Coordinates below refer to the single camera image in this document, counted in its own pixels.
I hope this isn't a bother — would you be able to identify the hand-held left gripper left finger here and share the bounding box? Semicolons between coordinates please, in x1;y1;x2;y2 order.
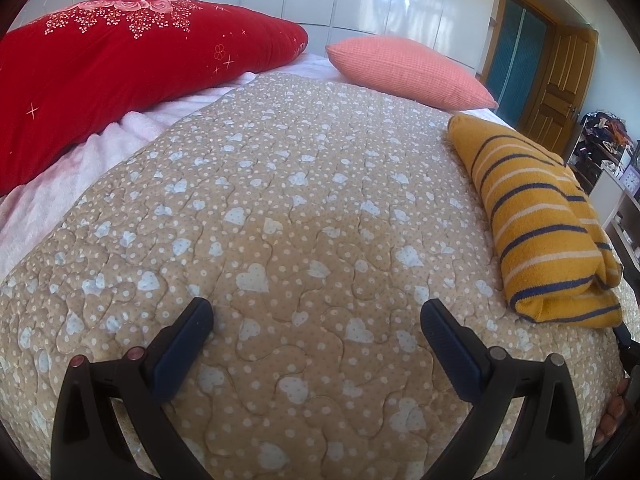
50;297;215;480

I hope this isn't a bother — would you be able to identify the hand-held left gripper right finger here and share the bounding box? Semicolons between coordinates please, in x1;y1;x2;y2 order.
420;298;586;480

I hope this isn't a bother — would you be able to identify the yellow striped sweater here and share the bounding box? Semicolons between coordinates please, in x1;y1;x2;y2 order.
446;112;624;328

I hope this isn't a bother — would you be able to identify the shelf with piled clothes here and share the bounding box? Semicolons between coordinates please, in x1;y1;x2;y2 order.
570;110;633;186

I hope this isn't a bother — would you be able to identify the person's right hand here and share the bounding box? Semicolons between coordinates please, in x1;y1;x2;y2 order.
600;377;632;441

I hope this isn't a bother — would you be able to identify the beige heart-print quilt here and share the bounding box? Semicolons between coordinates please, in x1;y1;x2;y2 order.
0;71;626;480

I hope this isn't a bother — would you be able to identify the wooden door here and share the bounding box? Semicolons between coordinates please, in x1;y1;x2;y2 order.
520;25;599;153

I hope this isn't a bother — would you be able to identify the red embroidered pillow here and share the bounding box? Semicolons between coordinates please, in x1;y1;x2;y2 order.
0;0;309;198

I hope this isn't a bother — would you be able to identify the pink knitted pillow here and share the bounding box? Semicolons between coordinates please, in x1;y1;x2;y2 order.
325;36;499;111

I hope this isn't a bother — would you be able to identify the teal glass door panel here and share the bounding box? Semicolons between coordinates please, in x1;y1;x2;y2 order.
485;0;556;126

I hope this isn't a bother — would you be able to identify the white glossy wardrobe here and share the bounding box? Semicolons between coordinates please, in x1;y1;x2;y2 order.
245;0;501;73

